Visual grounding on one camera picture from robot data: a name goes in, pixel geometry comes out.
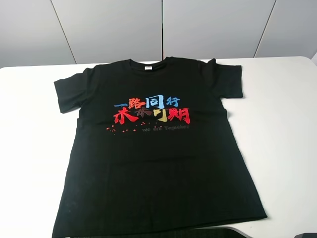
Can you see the dark object bottom right corner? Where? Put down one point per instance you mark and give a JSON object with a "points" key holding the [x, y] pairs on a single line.
{"points": [[311, 233]]}

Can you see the black printed t-shirt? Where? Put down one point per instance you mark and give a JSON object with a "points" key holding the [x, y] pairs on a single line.
{"points": [[153, 150]]}

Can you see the black robot base front edge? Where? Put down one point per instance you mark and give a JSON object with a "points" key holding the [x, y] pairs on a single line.
{"points": [[232, 225]]}

